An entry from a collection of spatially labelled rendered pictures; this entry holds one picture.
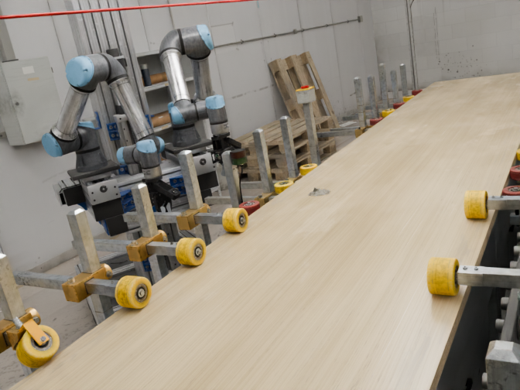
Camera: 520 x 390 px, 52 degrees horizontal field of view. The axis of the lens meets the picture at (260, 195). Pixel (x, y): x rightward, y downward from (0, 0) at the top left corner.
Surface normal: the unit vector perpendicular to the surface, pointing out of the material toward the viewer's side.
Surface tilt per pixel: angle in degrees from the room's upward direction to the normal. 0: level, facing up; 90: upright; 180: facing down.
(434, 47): 90
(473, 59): 90
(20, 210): 90
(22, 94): 90
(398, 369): 0
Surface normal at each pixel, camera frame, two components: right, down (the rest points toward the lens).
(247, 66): 0.82, 0.02
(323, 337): -0.18, -0.94
